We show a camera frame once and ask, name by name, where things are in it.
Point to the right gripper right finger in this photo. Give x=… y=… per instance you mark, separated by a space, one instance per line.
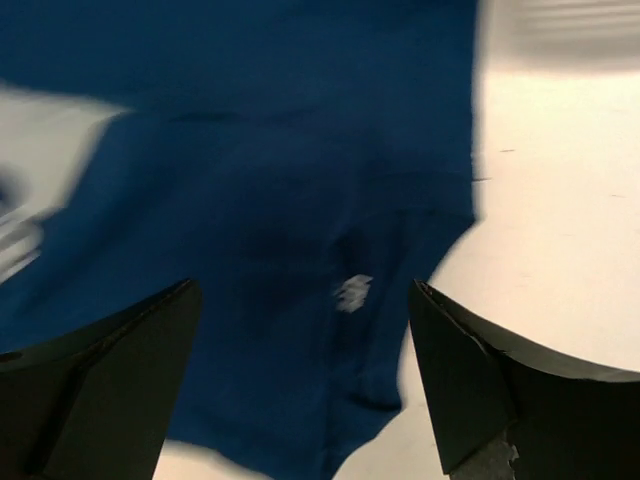
x=505 y=407

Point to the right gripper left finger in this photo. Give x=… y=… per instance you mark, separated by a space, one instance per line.
x=95 y=404

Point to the blue t-shirt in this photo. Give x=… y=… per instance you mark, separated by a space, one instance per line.
x=302 y=161

